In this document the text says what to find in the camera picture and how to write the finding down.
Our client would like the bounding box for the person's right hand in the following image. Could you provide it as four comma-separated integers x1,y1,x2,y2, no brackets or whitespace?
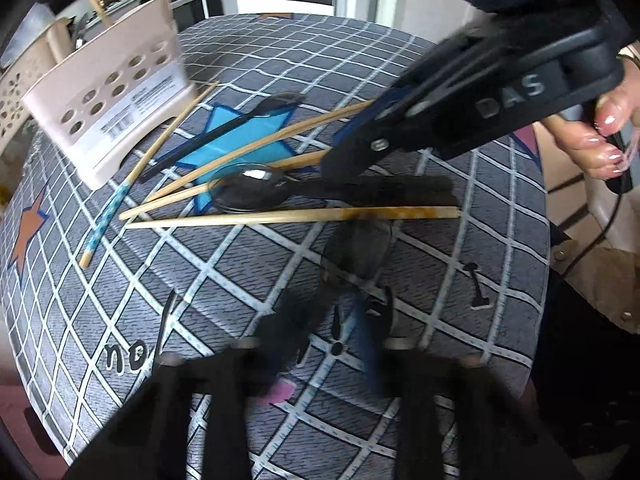
549,41,640,182

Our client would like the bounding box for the pink plastic utensil holder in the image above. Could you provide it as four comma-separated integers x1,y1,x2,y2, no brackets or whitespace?
22,0,198,191

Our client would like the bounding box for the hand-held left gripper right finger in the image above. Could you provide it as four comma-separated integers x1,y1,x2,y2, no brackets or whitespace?
339,292,583,480

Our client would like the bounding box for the person's brown jacket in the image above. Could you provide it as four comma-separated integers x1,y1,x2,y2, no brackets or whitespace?
550,245,640,333

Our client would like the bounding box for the grey checked star tablecloth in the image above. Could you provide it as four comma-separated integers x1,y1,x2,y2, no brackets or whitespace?
0,12,551,480

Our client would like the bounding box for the blue patterned bamboo chopstick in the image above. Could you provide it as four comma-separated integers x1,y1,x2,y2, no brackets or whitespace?
79,81,220,268

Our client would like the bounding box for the black cable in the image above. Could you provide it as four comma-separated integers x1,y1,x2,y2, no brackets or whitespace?
550,175,628,273

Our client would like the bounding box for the beige perforated plastic chair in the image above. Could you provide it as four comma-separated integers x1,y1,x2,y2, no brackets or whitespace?
0,2,75,158

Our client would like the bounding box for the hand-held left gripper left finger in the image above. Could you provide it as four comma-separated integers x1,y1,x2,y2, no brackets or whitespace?
65,302,323,480

